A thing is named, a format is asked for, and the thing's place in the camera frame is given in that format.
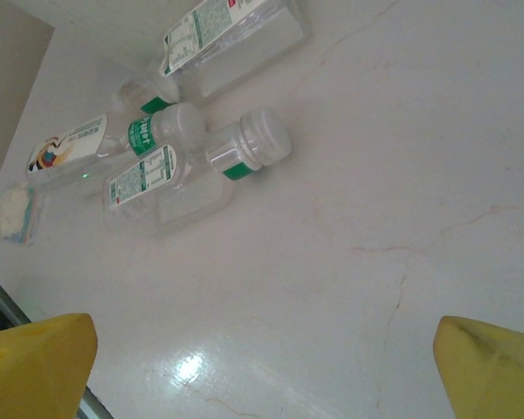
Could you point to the square clear bottle green band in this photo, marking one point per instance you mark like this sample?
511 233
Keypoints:
244 48
70 153
179 196

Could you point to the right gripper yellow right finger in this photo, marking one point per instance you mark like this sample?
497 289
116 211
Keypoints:
493 375

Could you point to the zip bag with beige contents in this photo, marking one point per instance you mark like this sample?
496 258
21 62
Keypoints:
17 214

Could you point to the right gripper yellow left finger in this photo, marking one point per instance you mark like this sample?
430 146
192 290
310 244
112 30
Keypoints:
30 371

